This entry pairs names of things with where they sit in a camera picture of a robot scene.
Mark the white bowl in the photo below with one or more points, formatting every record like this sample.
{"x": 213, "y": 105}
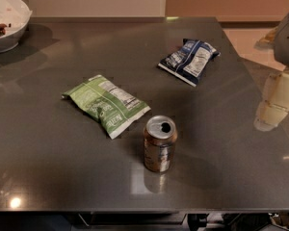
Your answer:
{"x": 15, "y": 14}

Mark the green chip bag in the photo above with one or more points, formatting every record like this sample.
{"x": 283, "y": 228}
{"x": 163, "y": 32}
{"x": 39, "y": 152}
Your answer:
{"x": 114, "y": 108}

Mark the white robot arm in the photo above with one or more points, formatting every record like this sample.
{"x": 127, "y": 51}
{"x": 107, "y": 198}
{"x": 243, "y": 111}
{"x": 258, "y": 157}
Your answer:
{"x": 281, "y": 42}

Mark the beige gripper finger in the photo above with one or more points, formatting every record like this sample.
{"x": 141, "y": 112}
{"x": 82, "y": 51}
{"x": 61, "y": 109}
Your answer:
{"x": 274, "y": 106}

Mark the orange soda can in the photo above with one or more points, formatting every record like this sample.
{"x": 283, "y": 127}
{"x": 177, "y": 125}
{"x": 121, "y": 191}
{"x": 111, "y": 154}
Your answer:
{"x": 160, "y": 136}

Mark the blue chip bag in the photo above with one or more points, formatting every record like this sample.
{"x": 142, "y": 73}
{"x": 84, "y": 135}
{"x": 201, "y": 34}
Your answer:
{"x": 189, "y": 61}

